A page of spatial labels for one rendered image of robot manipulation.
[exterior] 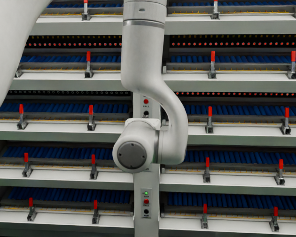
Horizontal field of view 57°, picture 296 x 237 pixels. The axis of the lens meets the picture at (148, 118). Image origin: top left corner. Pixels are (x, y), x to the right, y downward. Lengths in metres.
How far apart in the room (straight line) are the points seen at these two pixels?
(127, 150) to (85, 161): 0.59
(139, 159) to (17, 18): 0.35
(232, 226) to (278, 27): 0.74
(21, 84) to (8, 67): 0.79
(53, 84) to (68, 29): 0.20
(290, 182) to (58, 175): 0.88
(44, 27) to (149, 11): 0.55
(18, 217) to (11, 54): 1.06
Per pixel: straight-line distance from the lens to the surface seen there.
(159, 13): 0.59
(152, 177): 1.05
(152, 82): 0.57
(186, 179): 1.07
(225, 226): 1.19
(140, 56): 0.56
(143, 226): 1.15
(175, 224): 1.17
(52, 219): 1.25
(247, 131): 1.04
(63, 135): 1.07
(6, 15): 0.32
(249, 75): 1.02
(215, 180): 1.08
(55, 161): 1.18
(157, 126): 0.73
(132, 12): 0.58
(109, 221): 1.19
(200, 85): 0.97
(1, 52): 0.30
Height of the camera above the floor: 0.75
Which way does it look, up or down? 13 degrees down
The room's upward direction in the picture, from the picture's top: straight up
